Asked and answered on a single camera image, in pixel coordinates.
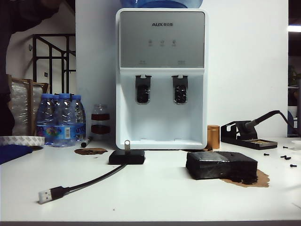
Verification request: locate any black USB hub cable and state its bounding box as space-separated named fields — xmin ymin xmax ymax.
xmin=38 ymin=163 xmax=129 ymax=204

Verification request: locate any white tape roll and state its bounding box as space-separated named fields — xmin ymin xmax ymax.
xmin=0 ymin=135 xmax=45 ymax=148

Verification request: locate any wooden frame with plastic wrap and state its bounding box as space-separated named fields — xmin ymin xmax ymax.
xmin=7 ymin=74 xmax=50 ymax=137

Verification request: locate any black USB hub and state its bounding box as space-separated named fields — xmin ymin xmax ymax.
xmin=108 ymin=150 xmax=146 ymax=165

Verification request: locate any dark clothed person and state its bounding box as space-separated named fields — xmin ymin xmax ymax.
xmin=0 ymin=0 xmax=63 ymax=137

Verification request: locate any white water dispenser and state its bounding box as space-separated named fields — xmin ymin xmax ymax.
xmin=115 ymin=8 xmax=209 ymax=151

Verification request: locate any black marker pen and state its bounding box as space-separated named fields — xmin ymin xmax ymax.
xmin=80 ymin=136 xmax=93 ymax=148

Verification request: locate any black sponge block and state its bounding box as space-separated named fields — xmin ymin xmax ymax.
xmin=185 ymin=152 xmax=258 ymax=181

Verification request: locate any white backdrop board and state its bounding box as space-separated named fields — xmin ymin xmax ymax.
xmin=75 ymin=0 xmax=289 ymax=151

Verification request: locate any copper metal tin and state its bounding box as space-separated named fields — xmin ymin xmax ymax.
xmin=207 ymin=125 xmax=221 ymax=149

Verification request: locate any black soldering iron stand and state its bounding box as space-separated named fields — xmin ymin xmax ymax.
xmin=221 ymin=120 xmax=278 ymax=150

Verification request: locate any black metal railing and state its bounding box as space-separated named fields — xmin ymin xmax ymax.
xmin=32 ymin=33 xmax=76 ymax=95

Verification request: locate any blue cloth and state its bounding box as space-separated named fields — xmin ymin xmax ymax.
xmin=0 ymin=145 xmax=33 ymax=165

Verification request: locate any black dispenser tap lever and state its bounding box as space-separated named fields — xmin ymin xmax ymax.
xmin=135 ymin=74 xmax=151 ymax=105
xmin=171 ymin=74 xmax=189 ymax=105

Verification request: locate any water bottle with barcode label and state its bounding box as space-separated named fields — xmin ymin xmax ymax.
xmin=53 ymin=93 xmax=78 ymax=148

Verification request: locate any black soldering iron cable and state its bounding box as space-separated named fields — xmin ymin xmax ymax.
xmin=278 ymin=110 xmax=301 ymax=129

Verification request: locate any clear bottle with red bands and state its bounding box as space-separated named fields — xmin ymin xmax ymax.
xmin=91 ymin=103 xmax=111 ymax=141

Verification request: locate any black soldering iron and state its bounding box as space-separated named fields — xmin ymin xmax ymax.
xmin=242 ymin=110 xmax=289 ymax=132

